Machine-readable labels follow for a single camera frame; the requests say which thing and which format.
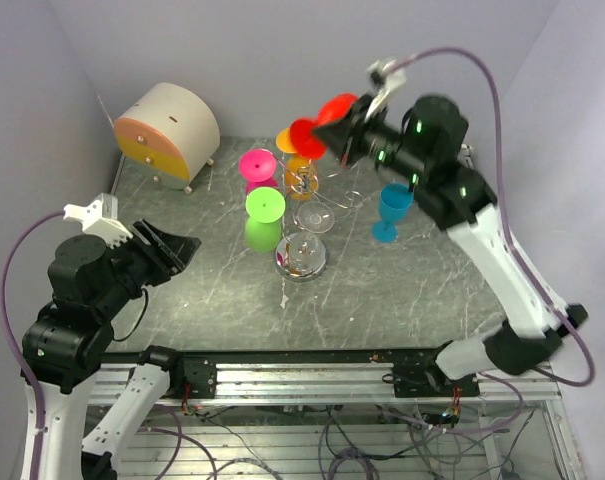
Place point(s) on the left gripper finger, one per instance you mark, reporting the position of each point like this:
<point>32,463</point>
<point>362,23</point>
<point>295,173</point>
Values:
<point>183,250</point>
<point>156,237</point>

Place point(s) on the round mini drawer cabinet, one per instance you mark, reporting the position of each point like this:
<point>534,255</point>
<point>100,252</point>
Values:
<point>170,134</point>

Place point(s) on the clear wine glass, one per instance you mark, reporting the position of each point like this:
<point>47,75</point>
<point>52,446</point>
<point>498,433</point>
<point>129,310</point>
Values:
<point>307,254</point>

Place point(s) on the red plastic wine glass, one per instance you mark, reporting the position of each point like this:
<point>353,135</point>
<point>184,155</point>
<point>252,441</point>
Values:
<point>301,131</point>

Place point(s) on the green plastic wine glass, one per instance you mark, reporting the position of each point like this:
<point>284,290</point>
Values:
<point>265,206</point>

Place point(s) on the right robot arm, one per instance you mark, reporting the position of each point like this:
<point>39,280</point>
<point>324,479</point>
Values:
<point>460,202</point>

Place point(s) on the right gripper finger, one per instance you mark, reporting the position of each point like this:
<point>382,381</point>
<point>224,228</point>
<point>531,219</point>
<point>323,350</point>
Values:
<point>339,141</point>
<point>344,112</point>

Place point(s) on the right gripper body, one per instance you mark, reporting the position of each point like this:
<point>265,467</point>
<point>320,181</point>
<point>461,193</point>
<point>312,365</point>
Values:
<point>377,138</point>

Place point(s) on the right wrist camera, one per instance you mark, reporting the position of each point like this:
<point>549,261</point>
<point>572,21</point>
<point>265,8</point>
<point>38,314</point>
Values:
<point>386,77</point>

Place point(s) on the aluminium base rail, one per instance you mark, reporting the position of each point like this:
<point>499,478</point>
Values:
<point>336,377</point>

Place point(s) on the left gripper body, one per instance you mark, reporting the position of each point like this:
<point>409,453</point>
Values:
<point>145,264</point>

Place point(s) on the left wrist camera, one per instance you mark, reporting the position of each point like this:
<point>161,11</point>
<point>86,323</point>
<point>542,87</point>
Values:
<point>100,219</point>

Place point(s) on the chrome wine glass rack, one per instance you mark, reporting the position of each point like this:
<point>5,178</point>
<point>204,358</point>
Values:
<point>351,202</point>

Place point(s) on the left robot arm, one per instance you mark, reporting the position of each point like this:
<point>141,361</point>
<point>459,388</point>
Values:
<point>65,347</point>

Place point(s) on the pink plastic wine glass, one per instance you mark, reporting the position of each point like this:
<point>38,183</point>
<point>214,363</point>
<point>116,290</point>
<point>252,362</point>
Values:
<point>258,167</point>

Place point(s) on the orange plastic wine glass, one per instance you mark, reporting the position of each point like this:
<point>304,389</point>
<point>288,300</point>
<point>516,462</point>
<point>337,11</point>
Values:
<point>300,174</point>

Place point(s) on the blue plastic wine glass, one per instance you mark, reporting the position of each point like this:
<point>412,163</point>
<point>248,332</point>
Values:
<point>394,202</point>

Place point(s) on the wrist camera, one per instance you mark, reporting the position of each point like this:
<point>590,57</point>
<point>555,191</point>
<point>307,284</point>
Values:
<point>100,219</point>
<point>386,77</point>

